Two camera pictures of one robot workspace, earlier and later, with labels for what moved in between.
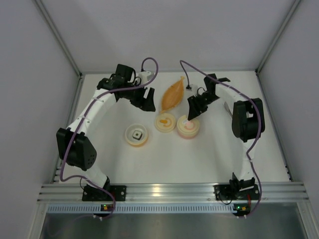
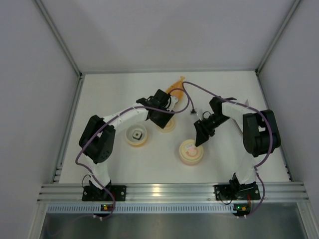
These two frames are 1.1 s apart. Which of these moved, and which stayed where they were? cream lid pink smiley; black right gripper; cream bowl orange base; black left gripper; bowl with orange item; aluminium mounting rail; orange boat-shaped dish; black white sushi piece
Moved: cream lid pink smiley; black right gripper; black left gripper
Stayed: orange boat-shaped dish; aluminium mounting rail; black white sushi piece; bowl with orange item; cream bowl orange base
